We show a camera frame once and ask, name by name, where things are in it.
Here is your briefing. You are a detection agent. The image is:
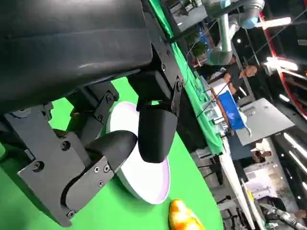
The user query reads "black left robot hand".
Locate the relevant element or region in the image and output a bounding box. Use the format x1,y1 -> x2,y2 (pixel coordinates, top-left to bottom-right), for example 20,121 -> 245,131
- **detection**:
0,0 -> 185,228

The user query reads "lilac plate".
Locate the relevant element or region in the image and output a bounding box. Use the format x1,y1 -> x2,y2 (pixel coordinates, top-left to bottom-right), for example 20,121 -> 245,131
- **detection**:
106,101 -> 171,205

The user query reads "green cloth on workshop table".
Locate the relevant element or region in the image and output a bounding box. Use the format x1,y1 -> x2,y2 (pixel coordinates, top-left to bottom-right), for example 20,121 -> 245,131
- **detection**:
148,0 -> 225,155

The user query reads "person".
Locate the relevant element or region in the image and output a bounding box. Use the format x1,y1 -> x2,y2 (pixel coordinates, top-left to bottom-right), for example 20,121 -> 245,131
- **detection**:
223,54 -> 261,97

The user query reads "blue box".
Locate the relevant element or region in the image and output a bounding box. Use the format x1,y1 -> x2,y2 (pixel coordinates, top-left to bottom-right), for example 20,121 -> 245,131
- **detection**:
216,92 -> 247,131

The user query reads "orange and white bread roll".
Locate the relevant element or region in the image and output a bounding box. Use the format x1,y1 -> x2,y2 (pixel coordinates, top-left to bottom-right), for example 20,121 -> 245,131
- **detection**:
168,199 -> 206,230

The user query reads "grey flat panel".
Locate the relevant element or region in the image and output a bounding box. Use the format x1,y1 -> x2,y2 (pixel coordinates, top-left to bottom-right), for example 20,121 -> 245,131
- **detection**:
236,97 -> 295,146

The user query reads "white workshop desk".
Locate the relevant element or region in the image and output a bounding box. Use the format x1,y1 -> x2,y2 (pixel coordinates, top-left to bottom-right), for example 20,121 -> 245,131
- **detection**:
219,133 -> 266,230

